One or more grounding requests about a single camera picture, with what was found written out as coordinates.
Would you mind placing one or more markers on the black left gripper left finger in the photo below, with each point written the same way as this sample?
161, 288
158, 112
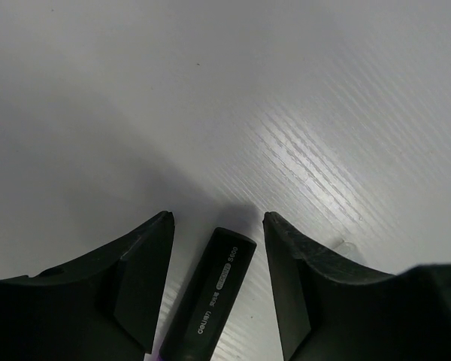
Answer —
103, 305

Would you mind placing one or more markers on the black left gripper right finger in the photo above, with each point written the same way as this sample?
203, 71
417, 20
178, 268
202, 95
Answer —
329, 307

